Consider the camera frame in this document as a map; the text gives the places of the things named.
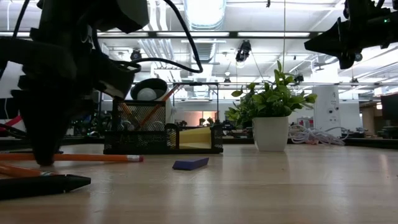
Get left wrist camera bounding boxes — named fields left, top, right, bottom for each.
left=93, top=51, right=142, bottom=100

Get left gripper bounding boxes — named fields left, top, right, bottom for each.
left=0, top=34, right=97, bottom=166

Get black distant rig frame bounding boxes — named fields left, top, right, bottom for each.
left=93, top=81, right=398, bottom=138

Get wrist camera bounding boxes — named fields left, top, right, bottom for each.
left=343, top=0, right=379, bottom=19
left=93, top=51, right=142, bottom=100

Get black mesh desk organizer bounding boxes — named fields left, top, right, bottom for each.
left=103, top=99, right=224, bottom=156

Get white lamp cable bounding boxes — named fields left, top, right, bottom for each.
left=288, top=124, right=346, bottom=146

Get black aluminium table frame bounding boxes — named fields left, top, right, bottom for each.
left=0, top=136, right=398, bottom=151

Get green plant in white pot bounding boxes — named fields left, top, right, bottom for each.
left=224, top=60, right=318, bottom=152

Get black monitor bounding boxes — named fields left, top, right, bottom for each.
left=381, top=93, right=398, bottom=121

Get orange pencil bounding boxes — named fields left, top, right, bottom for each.
left=0, top=153, right=144, bottom=163
left=135, top=83, right=182, bottom=131
left=0, top=164, right=56, bottom=178

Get black overhead rig beam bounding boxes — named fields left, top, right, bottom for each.
left=0, top=30, right=324, bottom=40

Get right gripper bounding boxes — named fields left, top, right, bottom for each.
left=304, top=17, right=398, bottom=70

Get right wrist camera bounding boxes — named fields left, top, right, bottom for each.
left=343, top=0, right=379, bottom=19

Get black left camera cable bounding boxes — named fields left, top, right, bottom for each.
left=118, top=0, right=205, bottom=74

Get white pillar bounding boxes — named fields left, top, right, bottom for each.
left=312, top=85, right=341, bottom=138

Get black pen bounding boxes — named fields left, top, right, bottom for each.
left=0, top=174, right=92, bottom=200
left=0, top=149, right=65, bottom=156

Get yellow sticky note pad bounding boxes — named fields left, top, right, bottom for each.
left=179, top=126, right=213, bottom=149

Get purple eraser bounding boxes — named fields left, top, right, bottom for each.
left=172, top=156, right=210, bottom=171

